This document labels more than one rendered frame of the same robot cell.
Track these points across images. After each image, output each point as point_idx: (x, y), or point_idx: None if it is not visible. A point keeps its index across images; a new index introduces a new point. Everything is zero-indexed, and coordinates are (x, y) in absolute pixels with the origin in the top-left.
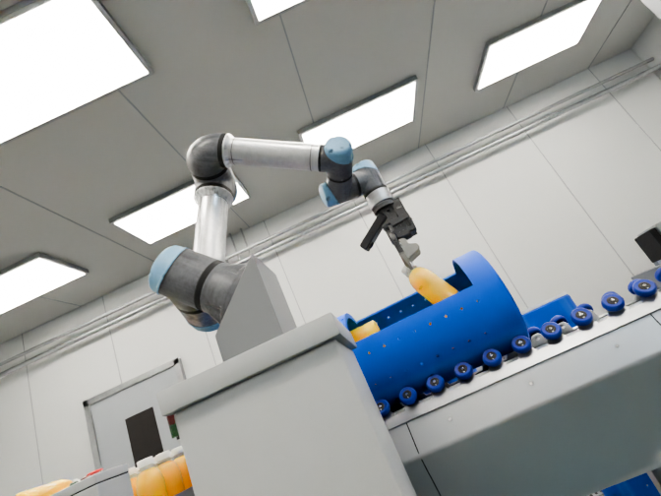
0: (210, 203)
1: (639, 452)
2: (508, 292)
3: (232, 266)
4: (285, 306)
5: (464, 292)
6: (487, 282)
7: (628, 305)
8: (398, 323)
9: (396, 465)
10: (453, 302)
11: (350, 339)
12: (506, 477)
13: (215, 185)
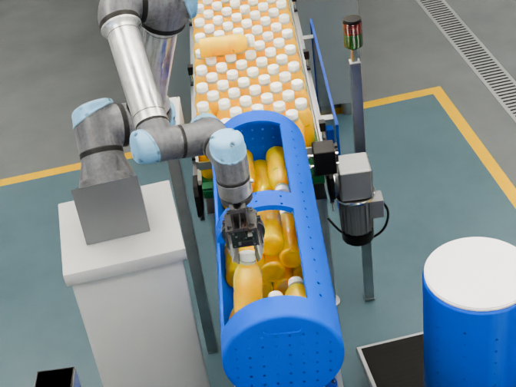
0: (143, 40)
1: None
2: (223, 369)
3: (87, 168)
4: (129, 206)
5: (220, 329)
6: (221, 348)
7: None
8: (218, 278)
9: (133, 333)
10: (219, 322)
11: (140, 267)
12: None
13: (143, 27)
